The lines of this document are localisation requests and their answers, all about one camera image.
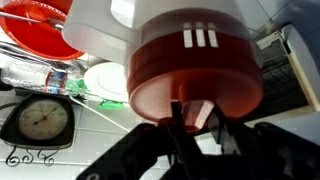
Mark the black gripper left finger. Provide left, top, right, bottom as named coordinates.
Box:
left=169, top=100, right=203, bottom=161

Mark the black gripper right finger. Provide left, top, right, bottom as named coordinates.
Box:
left=207, top=104, right=243, bottom=156

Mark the red plastic jug lid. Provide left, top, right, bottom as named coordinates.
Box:
left=125, top=8, right=265, bottom=124

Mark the translucent white plastic jug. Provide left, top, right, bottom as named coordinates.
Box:
left=61, top=0, right=264, bottom=73

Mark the green plastic wrapper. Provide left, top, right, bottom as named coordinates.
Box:
left=97, top=99, right=125, bottom=111

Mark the white round plate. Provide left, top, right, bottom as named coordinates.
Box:
left=83, top=61, right=130, bottom=103

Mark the black ornate table clock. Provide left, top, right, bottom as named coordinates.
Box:
left=0, top=92, right=76, bottom=168

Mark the clear plastic water bottle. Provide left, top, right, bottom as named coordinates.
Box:
left=0, top=61, right=88, bottom=97

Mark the red plastic colander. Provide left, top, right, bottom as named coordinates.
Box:
left=0, top=0, right=86, bottom=62

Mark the thin metal spoon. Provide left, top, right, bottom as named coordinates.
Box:
left=0, top=10, right=65, bottom=29

